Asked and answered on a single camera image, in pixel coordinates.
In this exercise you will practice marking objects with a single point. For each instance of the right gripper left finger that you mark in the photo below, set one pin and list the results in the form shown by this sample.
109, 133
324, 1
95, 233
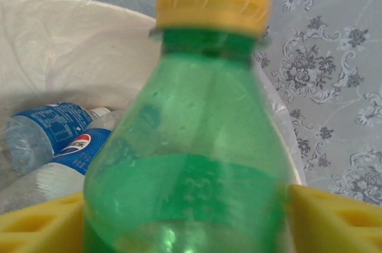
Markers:
35, 226

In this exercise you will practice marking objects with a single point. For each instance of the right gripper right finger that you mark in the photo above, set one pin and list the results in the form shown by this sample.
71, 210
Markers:
337, 223

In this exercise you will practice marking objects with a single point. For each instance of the large clear bottle purple label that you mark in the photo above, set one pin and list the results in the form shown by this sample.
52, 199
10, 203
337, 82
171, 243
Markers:
44, 183

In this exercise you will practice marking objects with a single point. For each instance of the Pepsi bottle blue label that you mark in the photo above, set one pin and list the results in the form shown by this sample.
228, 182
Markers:
82, 145

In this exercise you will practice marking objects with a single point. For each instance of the white-capped blue-label clear bottle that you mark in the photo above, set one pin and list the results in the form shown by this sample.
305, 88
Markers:
50, 127

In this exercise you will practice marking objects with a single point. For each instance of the small green yellow-capped bottle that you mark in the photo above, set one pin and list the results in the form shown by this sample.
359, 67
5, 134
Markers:
194, 130

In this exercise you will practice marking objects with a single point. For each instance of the cream round waste bin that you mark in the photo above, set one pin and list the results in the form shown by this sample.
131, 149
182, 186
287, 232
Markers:
89, 56

